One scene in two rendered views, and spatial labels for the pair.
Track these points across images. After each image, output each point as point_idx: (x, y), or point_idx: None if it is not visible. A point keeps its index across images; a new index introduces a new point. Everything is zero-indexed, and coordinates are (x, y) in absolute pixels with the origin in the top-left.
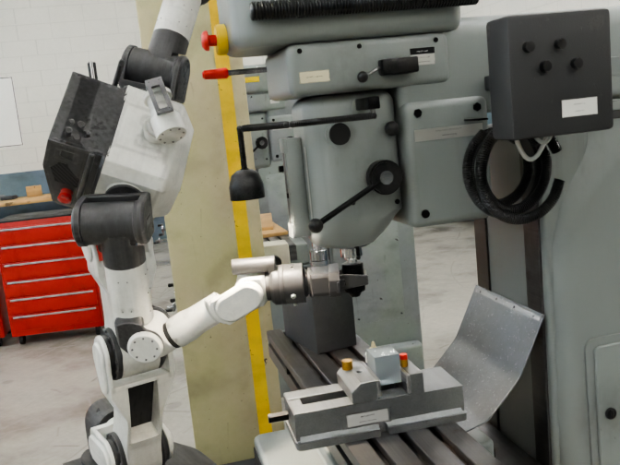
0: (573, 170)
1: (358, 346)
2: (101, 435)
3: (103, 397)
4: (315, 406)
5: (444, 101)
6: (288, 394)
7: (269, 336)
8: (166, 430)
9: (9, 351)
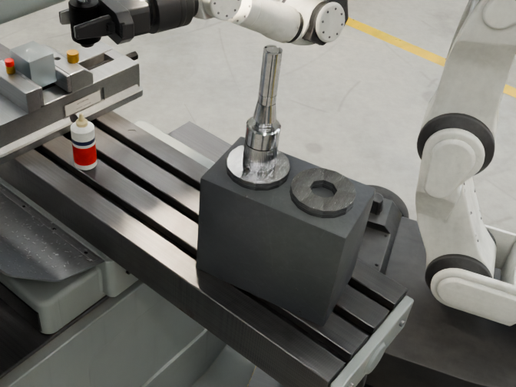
0: None
1: (189, 264)
2: (491, 228)
3: None
4: (88, 51)
5: None
6: (131, 61)
7: (378, 271)
8: (446, 270)
9: None
